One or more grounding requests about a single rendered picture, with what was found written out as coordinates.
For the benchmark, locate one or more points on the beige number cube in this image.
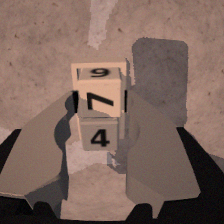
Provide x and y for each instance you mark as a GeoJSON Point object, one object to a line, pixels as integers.
{"type": "Point", "coordinates": [99, 134]}
{"type": "Point", "coordinates": [100, 92]}

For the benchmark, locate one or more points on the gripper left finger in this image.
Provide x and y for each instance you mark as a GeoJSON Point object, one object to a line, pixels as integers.
{"type": "Point", "coordinates": [33, 160]}

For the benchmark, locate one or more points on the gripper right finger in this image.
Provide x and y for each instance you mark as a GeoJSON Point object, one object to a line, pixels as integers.
{"type": "Point", "coordinates": [168, 169]}

